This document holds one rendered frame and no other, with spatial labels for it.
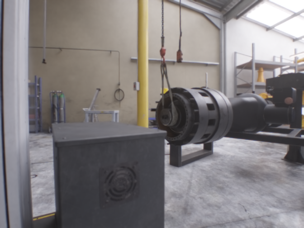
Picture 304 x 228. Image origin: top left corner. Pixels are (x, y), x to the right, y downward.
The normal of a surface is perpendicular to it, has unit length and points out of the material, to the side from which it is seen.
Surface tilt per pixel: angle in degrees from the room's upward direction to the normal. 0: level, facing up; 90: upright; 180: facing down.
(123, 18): 90
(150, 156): 90
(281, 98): 90
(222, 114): 86
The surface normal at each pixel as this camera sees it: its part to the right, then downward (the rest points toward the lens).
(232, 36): 0.20, 0.03
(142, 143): 0.53, 0.03
